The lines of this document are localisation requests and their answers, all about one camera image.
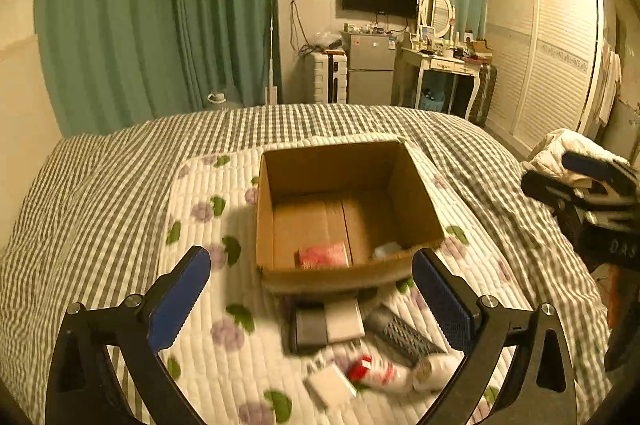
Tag white hair dryer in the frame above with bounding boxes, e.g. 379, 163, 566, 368
412, 353, 460, 393

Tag black remote control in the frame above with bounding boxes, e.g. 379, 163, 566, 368
363, 305, 445, 365

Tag white bottle red cap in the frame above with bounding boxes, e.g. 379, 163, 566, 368
347, 355, 413, 393

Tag white charger plug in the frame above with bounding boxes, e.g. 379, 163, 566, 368
305, 363, 357, 409

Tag black rectangular box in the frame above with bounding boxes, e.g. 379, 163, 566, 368
288, 305, 329, 355

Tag white box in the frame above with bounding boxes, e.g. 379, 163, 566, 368
324, 299, 364, 344

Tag person's right hand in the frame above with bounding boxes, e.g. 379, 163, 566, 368
608, 265, 639, 331

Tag white puffy jacket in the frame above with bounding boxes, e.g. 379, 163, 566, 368
520, 127, 633, 194

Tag dark suitcase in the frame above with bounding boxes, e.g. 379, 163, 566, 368
469, 63, 498, 127

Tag blue waste basket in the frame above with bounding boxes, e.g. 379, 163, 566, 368
419, 89, 446, 112

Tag white floral quilted mat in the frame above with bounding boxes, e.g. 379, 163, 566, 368
158, 134, 528, 424

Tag grey checkered bed cover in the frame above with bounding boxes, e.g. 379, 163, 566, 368
1, 104, 610, 424

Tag white louvered wardrobe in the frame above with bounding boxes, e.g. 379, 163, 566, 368
486, 0, 604, 156

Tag white dressing table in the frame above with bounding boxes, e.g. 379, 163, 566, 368
393, 47, 482, 121

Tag oval white mirror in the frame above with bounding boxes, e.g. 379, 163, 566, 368
418, 0, 454, 38

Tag silver small fridge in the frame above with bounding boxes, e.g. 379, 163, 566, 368
342, 32, 397, 106

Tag brown cardboard box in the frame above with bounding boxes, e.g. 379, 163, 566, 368
255, 140, 444, 295

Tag red patterned pouch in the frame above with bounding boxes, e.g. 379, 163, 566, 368
295, 242, 349, 269

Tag white suitcase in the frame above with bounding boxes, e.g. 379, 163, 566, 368
303, 50, 348, 104

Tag white upright vacuum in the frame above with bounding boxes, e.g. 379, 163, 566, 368
265, 15, 279, 106

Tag clear water jug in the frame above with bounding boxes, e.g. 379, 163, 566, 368
206, 87, 244, 111

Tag large green curtain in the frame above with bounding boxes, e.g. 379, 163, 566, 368
35, 0, 281, 137

